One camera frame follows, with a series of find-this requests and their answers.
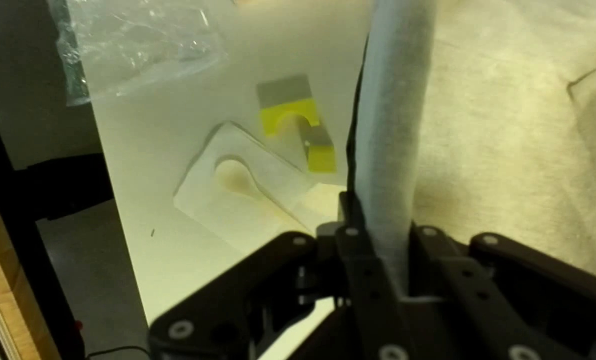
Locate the wooden workbench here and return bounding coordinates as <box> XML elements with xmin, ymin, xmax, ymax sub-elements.
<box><xmin>0</xmin><ymin>166</ymin><xmax>46</xmax><ymax>360</ymax></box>

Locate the small wooden spoon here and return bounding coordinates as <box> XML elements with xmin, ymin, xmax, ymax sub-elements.
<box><xmin>214</xmin><ymin>155</ymin><xmax>343</xmax><ymax>232</ymax></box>

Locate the yellow-green triangle block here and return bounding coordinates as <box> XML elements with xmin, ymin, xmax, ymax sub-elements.
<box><xmin>300</xmin><ymin>117</ymin><xmax>337</xmax><ymax>176</ymax></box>

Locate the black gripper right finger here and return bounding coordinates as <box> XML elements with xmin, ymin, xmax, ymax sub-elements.
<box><xmin>403</xmin><ymin>222</ymin><xmax>596</xmax><ymax>360</ymax></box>

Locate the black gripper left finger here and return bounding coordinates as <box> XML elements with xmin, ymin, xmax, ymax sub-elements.
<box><xmin>145</xmin><ymin>188</ymin><xmax>406</xmax><ymax>360</ymax></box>

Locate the black floor cable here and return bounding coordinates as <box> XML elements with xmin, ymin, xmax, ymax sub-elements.
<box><xmin>85</xmin><ymin>341</ymin><xmax>154</xmax><ymax>360</ymax></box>

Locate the crumpled clear plastic bag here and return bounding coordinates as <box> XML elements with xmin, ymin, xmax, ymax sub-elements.
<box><xmin>46</xmin><ymin>0</ymin><xmax>223</xmax><ymax>108</ymax></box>

